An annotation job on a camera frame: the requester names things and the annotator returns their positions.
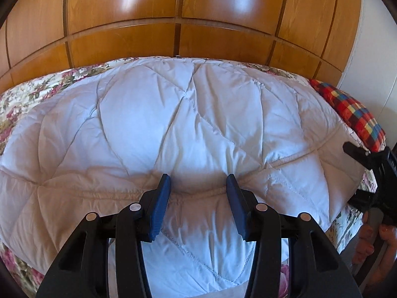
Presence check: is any white quilted puffer jacket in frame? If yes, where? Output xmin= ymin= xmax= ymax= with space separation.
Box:
xmin=0 ymin=56 xmax=366 ymax=298

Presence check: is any floral bedspread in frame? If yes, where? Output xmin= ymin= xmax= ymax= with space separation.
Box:
xmin=0 ymin=57 xmax=377 ymax=298

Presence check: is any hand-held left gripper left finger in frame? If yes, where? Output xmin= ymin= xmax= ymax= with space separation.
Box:
xmin=35 ymin=174 xmax=172 ymax=298

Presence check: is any person's right hand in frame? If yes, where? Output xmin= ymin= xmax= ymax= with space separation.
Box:
xmin=379 ymin=225 xmax=397 ymax=243

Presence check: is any plaid pillow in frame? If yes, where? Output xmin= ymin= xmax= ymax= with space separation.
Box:
xmin=308 ymin=79 xmax=387 ymax=152

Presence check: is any wooden wardrobe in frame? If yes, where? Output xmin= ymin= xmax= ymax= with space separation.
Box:
xmin=0 ymin=0 xmax=363 ymax=84

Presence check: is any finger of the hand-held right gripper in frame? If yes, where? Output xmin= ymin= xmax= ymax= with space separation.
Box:
xmin=347 ymin=174 xmax=385 ymax=215
xmin=343 ymin=142 xmax=385 ymax=174

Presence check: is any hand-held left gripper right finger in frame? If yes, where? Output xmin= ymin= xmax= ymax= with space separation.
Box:
xmin=226 ymin=174 xmax=363 ymax=298

